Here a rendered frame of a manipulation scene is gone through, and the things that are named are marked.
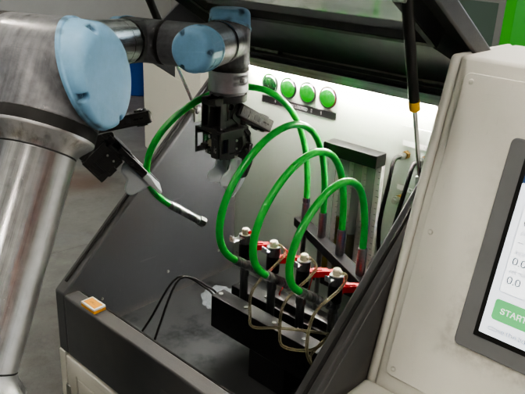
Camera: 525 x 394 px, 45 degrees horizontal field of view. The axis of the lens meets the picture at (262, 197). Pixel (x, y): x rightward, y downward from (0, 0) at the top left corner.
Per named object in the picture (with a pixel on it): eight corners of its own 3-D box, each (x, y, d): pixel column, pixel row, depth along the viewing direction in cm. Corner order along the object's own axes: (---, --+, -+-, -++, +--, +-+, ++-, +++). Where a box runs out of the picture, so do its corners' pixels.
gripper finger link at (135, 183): (144, 209, 129) (111, 177, 128) (165, 188, 129) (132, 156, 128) (144, 211, 126) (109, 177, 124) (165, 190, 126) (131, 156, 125)
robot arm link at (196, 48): (151, 71, 105) (181, 61, 115) (212, 78, 102) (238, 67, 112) (149, 22, 102) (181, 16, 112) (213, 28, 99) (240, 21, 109)
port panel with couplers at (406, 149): (376, 259, 144) (392, 127, 132) (384, 255, 146) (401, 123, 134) (427, 281, 136) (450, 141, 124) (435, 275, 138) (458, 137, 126)
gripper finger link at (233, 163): (213, 202, 125) (214, 157, 121) (234, 195, 129) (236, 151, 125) (224, 206, 123) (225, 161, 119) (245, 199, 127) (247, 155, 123)
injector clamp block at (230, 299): (210, 352, 145) (211, 293, 140) (241, 334, 152) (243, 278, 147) (328, 427, 124) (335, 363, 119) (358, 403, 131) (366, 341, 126)
